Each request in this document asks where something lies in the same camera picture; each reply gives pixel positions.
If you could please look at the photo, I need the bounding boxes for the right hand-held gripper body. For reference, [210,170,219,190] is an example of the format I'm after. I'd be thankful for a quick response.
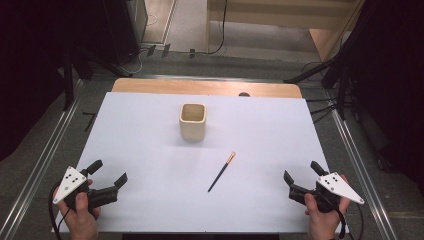
[288,171,365,214]

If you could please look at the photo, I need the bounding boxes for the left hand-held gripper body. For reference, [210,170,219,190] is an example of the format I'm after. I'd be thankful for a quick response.
[52,165,120,212]

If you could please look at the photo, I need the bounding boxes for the dark chopstick with orange end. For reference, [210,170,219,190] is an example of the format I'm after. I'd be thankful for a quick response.
[207,151,237,194]

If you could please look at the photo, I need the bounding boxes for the beige square cup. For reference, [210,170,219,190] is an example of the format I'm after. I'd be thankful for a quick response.
[178,102,208,143]

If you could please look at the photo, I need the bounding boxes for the person's right hand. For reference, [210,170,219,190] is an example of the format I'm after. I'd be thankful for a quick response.
[303,174,352,240]

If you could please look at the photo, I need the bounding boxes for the person's left hand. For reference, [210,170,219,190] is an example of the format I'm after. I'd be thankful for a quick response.
[53,179,102,240]

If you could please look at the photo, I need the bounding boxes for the white table mat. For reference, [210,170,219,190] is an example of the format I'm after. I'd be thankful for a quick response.
[50,91,350,234]

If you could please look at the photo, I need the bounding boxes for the black tripod stand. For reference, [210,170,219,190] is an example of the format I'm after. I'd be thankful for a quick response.
[61,44,134,112]
[283,54,352,122]

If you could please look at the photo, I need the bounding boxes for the wooden table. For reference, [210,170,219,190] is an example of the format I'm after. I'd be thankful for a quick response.
[111,77,303,100]

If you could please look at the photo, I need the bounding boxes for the black curtain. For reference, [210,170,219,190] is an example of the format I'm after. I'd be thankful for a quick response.
[0,0,116,163]
[339,0,424,198]

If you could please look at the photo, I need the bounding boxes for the dark cabinet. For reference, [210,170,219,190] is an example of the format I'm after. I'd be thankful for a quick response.
[101,0,149,66]

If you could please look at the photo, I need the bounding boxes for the light wooden furniture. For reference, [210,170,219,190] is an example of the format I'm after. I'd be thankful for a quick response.
[205,0,366,63]

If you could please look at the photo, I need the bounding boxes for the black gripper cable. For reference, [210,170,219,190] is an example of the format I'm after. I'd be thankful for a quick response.
[334,199,365,240]
[48,182,72,238]

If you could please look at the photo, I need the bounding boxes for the aluminium floor rail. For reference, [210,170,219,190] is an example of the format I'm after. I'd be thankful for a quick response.
[0,79,85,240]
[324,89,399,240]

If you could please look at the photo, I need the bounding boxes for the bundle of black cables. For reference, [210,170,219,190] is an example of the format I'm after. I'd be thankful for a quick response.
[304,96,339,125]

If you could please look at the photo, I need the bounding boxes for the white floor cable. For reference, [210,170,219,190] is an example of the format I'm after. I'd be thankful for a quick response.
[118,48,149,76]

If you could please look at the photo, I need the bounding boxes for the black floor cable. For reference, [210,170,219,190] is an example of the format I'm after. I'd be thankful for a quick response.
[191,0,229,56]

